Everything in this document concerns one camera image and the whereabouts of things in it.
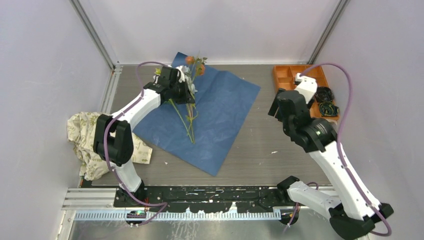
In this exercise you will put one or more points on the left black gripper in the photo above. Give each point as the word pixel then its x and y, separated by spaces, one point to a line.
pixel 187 97

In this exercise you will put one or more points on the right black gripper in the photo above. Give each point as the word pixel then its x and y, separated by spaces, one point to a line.
pixel 273 109

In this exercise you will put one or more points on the blue hydrangea stem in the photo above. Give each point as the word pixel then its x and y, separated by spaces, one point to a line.
pixel 190 107

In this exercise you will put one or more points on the orange rose stem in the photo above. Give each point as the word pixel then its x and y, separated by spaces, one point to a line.
pixel 197 65

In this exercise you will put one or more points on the blue wrapping paper sheet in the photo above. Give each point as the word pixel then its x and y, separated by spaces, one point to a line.
pixel 223 101

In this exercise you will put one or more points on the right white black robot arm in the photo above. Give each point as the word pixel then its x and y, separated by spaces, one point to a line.
pixel 355 212

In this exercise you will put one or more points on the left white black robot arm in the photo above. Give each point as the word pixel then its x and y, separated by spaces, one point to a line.
pixel 113 135

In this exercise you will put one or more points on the orange compartment tray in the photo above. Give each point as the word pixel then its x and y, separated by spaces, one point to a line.
pixel 284 78

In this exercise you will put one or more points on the black ribbon roll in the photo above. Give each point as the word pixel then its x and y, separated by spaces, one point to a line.
pixel 324 94

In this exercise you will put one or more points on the dark ribbon roll yellow pattern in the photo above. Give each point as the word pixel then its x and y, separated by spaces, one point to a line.
pixel 328 109

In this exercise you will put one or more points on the cream patterned cloth bag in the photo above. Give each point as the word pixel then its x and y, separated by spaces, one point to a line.
pixel 81 132

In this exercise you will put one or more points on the small green circuit board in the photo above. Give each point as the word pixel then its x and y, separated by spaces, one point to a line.
pixel 136 214

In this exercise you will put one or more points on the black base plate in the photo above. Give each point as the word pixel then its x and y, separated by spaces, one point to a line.
pixel 217 199

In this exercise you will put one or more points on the aluminium front rail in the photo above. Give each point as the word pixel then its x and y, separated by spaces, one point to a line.
pixel 112 204

